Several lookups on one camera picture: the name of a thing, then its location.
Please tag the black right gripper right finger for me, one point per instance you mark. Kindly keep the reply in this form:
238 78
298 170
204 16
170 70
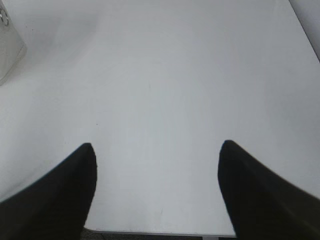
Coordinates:
262 205

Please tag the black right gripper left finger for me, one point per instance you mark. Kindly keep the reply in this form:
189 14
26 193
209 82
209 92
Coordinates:
56 206

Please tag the cream white zipper bag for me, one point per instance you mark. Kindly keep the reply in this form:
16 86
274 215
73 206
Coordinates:
12 46

